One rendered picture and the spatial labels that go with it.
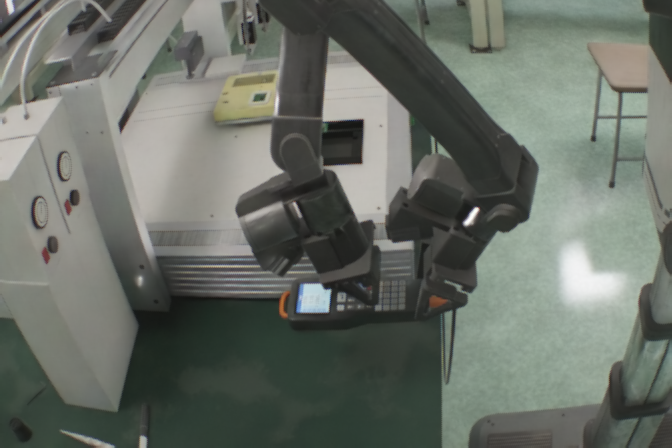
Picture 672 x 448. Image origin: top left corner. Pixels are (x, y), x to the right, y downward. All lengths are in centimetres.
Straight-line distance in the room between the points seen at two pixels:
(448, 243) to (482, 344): 125
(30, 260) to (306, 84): 44
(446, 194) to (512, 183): 11
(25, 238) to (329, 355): 54
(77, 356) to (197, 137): 67
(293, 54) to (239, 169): 57
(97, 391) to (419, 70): 71
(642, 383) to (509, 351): 104
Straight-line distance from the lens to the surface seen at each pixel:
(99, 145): 110
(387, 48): 69
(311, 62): 85
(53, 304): 99
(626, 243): 254
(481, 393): 203
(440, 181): 87
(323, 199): 87
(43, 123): 97
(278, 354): 117
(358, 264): 92
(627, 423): 124
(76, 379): 112
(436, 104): 74
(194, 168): 143
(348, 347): 116
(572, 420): 165
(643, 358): 110
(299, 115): 85
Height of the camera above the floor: 160
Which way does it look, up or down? 35 degrees down
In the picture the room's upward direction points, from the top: 7 degrees counter-clockwise
